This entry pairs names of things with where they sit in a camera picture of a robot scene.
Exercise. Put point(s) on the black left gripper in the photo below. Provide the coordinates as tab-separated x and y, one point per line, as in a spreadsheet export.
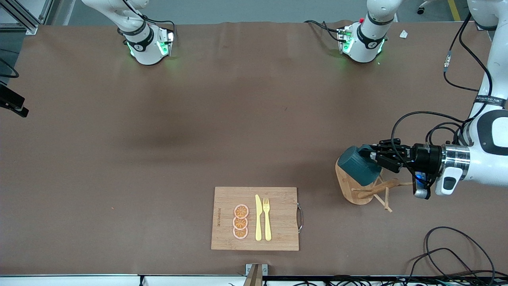
425	155

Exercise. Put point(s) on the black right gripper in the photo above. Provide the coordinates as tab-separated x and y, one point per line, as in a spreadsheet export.
11	101

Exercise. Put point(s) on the teal cup yellow inside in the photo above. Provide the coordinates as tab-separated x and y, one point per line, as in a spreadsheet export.
357	167

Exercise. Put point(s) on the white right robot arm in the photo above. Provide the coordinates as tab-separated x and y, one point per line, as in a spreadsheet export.
147	51

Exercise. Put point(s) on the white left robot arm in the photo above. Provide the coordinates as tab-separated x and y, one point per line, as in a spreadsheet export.
488	163

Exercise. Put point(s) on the wooden cup rack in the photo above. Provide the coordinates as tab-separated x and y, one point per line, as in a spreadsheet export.
357	192

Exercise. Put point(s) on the yellow plastic fork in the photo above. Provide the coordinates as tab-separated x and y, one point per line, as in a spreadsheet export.
267	226

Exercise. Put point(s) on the yellow plastic knife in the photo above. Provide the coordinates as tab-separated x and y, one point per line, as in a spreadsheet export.
258	222

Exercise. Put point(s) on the orange slice toy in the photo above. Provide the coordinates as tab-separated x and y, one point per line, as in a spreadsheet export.
240	234
240	224
241	211

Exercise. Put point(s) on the black chair caster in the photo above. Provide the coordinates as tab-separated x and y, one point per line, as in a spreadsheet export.
421	10

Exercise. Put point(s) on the aluminium frame post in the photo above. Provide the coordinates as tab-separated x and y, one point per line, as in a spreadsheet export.
24	18

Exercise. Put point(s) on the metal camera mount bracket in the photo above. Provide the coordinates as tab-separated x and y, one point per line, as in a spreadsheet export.
256	274

